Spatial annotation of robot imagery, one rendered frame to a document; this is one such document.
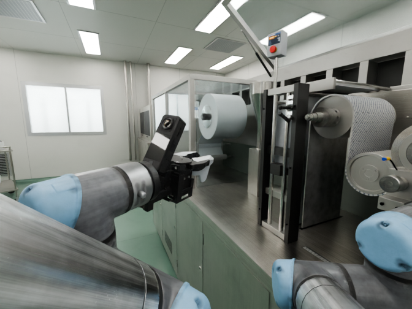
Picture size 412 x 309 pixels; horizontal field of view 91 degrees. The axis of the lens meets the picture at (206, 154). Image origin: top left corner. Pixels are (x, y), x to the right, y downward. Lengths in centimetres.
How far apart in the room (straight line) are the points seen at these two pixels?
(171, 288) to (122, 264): 8
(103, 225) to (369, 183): 69
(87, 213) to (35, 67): 574
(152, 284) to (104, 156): 558
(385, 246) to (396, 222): 4
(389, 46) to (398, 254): 87
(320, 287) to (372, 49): 98
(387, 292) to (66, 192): 46
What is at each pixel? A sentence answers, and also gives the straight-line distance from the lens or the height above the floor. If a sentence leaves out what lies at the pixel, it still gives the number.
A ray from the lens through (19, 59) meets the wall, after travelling 606.
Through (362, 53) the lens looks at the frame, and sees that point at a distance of 117.
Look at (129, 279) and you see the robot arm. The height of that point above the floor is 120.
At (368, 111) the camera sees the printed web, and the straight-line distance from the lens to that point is 83.
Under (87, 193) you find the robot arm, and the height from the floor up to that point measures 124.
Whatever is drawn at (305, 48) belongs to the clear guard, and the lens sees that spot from 133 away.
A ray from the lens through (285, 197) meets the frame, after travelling 79.
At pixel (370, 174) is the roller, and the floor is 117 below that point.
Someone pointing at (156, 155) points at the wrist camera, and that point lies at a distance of 38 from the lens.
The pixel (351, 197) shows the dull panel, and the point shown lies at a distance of 118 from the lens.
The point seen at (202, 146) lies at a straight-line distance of 129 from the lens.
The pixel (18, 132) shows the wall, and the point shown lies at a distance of 598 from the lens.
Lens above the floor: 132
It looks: 9 degrees down
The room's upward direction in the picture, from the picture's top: straight up
